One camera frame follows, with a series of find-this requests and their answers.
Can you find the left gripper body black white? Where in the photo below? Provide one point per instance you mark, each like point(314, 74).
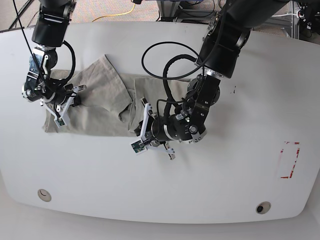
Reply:
point(156, 132)

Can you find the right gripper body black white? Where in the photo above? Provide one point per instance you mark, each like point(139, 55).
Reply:
point(59, 103)

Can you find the beige grey t-shirt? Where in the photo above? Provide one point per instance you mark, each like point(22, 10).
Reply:
point(111, 103)

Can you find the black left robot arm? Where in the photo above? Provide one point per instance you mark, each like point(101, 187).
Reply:
point(184, 120)

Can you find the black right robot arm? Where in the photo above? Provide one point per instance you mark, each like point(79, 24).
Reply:
point(49, 33)

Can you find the left round table grommet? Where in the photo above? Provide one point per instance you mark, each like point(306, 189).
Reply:
point(44, 195)

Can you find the round table grommet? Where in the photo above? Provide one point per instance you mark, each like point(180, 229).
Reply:
point(44, 195)
point(263, 208)

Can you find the right round table grommet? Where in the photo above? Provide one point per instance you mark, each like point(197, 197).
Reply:
point(263, 208)

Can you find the red tape rectangle marking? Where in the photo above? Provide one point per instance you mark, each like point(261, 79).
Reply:
point(288, 158)

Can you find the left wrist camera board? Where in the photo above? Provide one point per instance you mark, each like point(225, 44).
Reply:
point(138, 147)

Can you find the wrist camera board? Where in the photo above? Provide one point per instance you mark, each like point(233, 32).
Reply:
point(138, 147)
point(62, 121)

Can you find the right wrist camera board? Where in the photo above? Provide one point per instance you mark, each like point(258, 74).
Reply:
point(62, 121)

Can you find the aluminium frame rail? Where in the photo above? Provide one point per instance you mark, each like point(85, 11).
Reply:
point(285, 21)

